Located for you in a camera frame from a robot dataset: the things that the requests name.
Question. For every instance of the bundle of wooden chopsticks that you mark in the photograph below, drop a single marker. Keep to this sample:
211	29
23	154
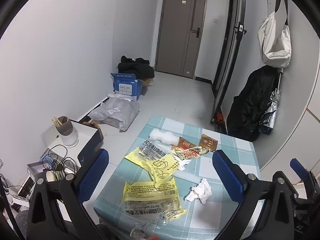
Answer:
56	122

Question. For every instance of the orange tool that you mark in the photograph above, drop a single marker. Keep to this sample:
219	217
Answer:
220	117

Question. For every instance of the grey plastic mailer bag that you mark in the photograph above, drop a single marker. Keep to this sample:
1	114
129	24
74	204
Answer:
115	111

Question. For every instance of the white and navy shoe box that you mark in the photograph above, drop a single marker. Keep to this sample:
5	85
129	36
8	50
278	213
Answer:
86	135

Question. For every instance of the brown paper bag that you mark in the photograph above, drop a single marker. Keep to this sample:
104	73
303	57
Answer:
96	127

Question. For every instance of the large white tissue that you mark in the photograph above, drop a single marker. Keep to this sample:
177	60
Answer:
201	191

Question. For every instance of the brown sachet with red heart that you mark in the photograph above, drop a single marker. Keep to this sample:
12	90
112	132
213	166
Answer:
186	143

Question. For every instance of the pile of black clothes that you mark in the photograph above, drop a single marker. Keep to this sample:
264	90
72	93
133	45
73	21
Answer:
136	67

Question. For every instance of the white foam wrap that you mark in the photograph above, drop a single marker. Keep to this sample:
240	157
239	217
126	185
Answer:
163	137

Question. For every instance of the yellow and clear bread wrapper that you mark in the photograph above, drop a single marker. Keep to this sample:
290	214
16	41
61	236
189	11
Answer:
150	197

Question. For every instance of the silver folded umbrella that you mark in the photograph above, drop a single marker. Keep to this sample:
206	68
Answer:
271	110

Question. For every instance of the grey entrance door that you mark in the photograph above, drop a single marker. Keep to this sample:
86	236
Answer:
177	35

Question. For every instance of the stack of paper cups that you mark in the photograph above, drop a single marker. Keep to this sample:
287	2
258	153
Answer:
53	176

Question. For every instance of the red checked snack wrapper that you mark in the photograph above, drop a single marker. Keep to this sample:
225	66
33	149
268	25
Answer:
190	153

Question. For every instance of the blue cardboard box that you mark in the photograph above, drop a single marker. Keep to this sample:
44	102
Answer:
125	87

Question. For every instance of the grey and white utensil holder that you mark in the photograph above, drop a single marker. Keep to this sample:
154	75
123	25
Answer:
67	133

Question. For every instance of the black framed glass door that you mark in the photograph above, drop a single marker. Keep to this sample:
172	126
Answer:
231	55

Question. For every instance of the black jacket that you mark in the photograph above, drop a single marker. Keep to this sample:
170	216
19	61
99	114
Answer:
250	110

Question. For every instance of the tan cloth bag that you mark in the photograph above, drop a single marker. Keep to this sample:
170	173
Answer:
148	82

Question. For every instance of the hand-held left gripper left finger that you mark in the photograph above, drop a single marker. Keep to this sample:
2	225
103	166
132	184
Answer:
94	176

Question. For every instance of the clear plastic wrapper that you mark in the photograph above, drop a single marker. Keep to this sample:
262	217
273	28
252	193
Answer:
147	227

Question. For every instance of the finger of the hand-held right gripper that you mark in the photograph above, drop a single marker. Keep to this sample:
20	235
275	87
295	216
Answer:
298	167

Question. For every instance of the small grey open box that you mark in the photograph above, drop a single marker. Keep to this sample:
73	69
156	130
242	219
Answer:
35	168

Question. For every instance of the black door frame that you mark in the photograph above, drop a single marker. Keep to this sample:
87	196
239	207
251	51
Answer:
226	25

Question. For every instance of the blue round dish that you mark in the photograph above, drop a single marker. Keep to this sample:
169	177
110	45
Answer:
46	160

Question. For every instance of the brown sachet with flower print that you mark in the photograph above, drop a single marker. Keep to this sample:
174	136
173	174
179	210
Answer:
208	142

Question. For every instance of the checked teal tablecloth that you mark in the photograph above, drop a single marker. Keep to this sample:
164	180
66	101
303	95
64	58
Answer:
220	140

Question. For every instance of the white shoulder bag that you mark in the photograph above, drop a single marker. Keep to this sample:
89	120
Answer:
273	45

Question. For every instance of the small white tissue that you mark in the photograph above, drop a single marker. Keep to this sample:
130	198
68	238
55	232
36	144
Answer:
183	163

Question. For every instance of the yellow wrapper with cartoon print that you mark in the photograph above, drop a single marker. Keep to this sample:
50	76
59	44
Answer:
160	167

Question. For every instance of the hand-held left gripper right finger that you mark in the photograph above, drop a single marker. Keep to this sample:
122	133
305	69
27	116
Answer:
228	177

